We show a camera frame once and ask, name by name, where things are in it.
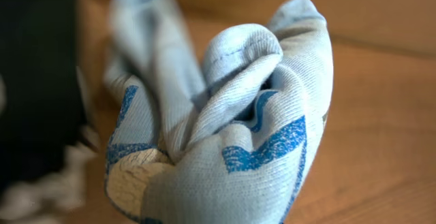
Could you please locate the black polo shirt with logo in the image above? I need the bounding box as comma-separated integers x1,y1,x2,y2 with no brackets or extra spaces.
1,0,87,189

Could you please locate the folded beige garment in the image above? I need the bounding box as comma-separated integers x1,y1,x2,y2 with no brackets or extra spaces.
1,67,99,223

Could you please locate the light blue printed t-shirt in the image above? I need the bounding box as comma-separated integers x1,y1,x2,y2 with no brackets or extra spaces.
104,0,333,223

